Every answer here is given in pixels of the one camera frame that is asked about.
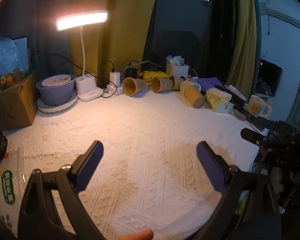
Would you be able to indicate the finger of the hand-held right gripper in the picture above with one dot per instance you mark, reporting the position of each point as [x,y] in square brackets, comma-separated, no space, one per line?
[267,124]
[251,135]

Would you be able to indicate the yellow white tissue pack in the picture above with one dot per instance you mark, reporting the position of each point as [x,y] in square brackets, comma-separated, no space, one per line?
[218,100]

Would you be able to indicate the black power adapter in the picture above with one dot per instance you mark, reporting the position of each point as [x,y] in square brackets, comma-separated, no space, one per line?
[133,71]

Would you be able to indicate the pale paper cup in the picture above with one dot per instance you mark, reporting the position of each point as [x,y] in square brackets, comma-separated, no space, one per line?
[187,84]

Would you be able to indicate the brown paper cup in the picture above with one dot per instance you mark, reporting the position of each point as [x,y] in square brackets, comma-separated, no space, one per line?
[131,86]
[195,96]
[178,82]
[162,84]

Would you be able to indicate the cardboard box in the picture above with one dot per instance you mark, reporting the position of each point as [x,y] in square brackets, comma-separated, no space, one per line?
[13,105]

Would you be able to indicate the clear bag of fruit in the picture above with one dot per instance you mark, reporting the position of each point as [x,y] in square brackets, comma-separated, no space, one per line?
[5,62]

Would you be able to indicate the person's left hand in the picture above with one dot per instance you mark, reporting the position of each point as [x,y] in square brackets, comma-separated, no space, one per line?
[137,236]

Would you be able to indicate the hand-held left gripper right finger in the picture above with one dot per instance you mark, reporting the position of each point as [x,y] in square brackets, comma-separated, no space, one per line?
[210,165]

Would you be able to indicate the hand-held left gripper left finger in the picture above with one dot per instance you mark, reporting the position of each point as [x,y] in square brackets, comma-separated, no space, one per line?
[88,165]

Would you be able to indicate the yellow cloth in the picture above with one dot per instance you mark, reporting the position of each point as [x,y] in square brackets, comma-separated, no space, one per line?
[153,75]

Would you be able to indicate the purple cloth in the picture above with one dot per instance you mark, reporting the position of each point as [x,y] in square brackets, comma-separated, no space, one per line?
[210,82]

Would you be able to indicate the white textured tablecloth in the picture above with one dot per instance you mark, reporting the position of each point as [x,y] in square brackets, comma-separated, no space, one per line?
[140,140]

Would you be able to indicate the purple bowl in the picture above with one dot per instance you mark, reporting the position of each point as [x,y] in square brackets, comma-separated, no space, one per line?
[55,88]

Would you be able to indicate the white woven basket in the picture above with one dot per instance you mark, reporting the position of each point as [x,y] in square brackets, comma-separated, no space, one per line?
[177,68]

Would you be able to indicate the green label plastic bag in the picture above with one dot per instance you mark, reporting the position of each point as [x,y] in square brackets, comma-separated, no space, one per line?
[7,192]

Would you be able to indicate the white charger plug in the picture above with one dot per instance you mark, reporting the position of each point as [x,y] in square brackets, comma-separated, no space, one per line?
[114,78]

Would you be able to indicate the yellow curtain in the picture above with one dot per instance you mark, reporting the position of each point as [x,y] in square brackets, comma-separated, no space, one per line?
[120,27]

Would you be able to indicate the white desk lamp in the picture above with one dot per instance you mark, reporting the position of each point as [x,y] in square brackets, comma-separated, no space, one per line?
[86,42]

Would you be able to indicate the white plate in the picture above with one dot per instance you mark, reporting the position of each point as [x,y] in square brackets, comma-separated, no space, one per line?
[58,105]

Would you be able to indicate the white air conditioner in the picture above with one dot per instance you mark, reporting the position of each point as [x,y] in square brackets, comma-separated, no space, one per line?
[282,17]

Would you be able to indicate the cartoon print mug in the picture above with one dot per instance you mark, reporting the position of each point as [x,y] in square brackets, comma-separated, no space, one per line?
[257,107]

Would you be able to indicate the white tube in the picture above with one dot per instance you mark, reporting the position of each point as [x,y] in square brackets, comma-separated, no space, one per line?
[237,92]

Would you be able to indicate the black monitor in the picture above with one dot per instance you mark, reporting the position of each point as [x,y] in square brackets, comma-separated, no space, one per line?
[270,77]

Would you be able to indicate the white power strip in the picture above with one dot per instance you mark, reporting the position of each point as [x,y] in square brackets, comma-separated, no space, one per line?
[112,89]

